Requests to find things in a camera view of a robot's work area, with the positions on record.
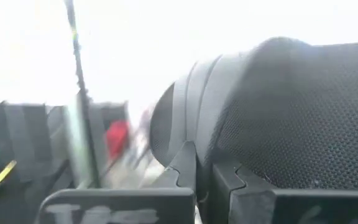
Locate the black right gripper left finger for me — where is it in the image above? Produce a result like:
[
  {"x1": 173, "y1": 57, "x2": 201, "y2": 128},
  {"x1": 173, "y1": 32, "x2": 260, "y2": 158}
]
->
[{"x1": 35, "y1": 141, "x2": 198, "y2": 224}]

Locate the black foam slide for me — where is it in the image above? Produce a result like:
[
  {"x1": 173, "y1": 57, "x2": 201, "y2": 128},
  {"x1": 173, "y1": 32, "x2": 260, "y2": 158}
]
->
[{"x1": 149, "y1": 36, "x2": 358, "y2": 191}]

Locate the small red object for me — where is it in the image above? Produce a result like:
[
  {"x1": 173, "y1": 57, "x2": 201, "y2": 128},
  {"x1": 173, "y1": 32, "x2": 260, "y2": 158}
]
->
[{"x1": 105, "y1": 119, "x2": 131, "y2": 160}]

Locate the thin black pole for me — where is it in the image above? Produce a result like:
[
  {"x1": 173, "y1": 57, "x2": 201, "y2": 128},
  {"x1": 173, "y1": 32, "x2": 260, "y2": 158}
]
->
[{"x1": 63, "y1": 0, "x2": 103, "y2": 189}]

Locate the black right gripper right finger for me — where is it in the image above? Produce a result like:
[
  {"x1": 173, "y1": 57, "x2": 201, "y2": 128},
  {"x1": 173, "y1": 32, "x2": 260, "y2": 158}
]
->
[{"x1": 211, "y1": 161, "x2": 358, "y2": 224}]

